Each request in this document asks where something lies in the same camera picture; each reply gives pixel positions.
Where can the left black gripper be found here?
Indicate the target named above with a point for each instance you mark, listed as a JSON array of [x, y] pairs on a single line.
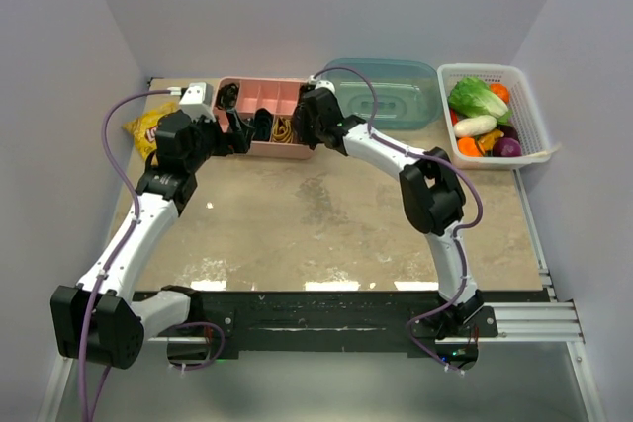
[[229, 143]]

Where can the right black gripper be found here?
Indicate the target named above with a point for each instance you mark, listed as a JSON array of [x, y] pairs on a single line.
[[305, 134]]

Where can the pink divided organizer tray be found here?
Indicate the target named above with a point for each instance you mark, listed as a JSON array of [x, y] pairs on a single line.
[[280, 97]]

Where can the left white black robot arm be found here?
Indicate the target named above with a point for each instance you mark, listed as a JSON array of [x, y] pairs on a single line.
[[97, 320]]

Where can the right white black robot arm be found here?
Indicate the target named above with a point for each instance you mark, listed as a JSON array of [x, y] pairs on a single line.
[[431, 189]]

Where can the rolled yellow tie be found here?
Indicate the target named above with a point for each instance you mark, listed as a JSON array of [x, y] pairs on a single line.
[[282, 131]]

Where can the rolled dark blue tie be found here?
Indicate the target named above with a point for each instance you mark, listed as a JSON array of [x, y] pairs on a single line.
[[263, 124]]

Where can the rolled black tie back left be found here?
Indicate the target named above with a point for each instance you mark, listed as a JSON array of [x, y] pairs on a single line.
[[227, 96]]

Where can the blue transparent plastic bin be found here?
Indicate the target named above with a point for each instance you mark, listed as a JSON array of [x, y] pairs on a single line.
[[394, 94]]

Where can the yellow Lays chips bag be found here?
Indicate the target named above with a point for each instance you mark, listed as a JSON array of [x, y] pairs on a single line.
[[143, 128]]

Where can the white radish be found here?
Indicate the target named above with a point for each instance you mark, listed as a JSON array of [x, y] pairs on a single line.
[[476, 126]]

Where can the orange carrot piece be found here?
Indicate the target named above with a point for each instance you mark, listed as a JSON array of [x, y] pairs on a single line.
[[468, 146]]

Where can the green lettuce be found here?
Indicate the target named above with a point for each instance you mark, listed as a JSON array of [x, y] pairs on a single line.
[[472, 97]]

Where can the orange yellow pepper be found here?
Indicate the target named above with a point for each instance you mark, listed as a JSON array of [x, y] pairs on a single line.
[[485, 143]]

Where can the white plastic basket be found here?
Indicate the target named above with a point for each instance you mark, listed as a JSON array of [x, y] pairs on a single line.
[[525, 116]]

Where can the orange fruit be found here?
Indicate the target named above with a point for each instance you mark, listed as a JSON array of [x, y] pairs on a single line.
[[501, 91]]

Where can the purple onion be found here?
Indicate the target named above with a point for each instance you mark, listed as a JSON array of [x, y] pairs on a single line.
[[507, 147]]

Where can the dark purple eggplant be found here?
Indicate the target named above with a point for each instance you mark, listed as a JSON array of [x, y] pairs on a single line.
[[508, 132]]

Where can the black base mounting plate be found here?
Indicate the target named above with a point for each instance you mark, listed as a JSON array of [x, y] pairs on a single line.
[[410, 322]]

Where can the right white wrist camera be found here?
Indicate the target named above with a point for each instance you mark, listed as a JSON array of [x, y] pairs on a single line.
[[315, 83]]

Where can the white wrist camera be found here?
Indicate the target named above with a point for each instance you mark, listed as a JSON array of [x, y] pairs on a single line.
[[315, 83], [196, 102]]

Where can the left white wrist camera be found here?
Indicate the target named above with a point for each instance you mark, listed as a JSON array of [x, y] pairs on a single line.
[[196, 102]]

